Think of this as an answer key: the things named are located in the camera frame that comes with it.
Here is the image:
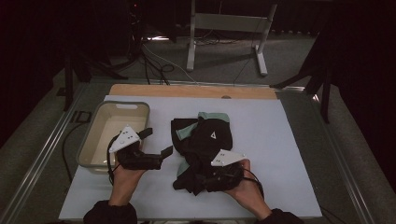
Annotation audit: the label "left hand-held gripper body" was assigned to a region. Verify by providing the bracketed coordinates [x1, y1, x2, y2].
[107, 124, 163, 171]

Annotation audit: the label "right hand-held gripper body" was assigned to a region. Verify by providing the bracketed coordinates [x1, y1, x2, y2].
[199, 148, 248, 193]

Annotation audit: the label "grey plastic basket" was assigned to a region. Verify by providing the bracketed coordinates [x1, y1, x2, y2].
[76, 101, 151, 175]

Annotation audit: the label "black and mint green shirt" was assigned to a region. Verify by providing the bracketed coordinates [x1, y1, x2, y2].
[170, 111, 233, 197]

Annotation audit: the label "person's right hand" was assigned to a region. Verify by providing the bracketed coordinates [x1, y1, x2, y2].
[223, 159, 273, 220]

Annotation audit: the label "person's left hand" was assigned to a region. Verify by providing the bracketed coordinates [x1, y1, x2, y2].
[107, 164, 148, 207]

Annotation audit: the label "black tripod stand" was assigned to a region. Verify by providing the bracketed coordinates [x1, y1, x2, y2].
[64, 46, 129, 112]
[269, 31, 335, 124]

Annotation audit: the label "dark equipment with red light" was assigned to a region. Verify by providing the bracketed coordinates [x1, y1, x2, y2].
[124, 0, 149, 60]

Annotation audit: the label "left hand-held gripper cable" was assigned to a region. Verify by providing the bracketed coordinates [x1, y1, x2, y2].
[106, 134, 122, 186]

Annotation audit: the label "hand-held gripper cable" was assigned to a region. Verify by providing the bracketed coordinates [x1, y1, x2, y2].
[239, 167, 265, 200]
[106, 134, 122, 186]

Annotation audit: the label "right hand-held gripper cable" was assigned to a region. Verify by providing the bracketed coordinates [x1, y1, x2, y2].
[239, 167, 265, 200]

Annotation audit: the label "black square floor frame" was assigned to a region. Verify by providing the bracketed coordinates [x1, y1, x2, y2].
[69, 110, 92, 124]

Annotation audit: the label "looped black floor cables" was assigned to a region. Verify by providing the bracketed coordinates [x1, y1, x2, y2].
[136, 46, 176, 87]

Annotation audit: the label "thick black floor cable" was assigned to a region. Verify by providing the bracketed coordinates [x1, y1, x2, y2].
[61, 122, 84, 184]

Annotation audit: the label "white floor cable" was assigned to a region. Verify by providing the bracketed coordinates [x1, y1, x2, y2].
[141, 43, 200, 85]

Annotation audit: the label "aluminium floor rail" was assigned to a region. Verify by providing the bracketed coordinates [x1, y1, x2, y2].
[0, 82, 90, 224]
[306, 92, 375, 224]

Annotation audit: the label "thin black floor cable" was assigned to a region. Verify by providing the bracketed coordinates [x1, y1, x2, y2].
[233, 31, 263, 87]

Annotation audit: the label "tangle of cables under desk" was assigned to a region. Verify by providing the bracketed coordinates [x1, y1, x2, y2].
[195, 29, 237, 46]

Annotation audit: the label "white metal desk frame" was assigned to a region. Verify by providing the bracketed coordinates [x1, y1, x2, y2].
[186, 0, 278, 77]

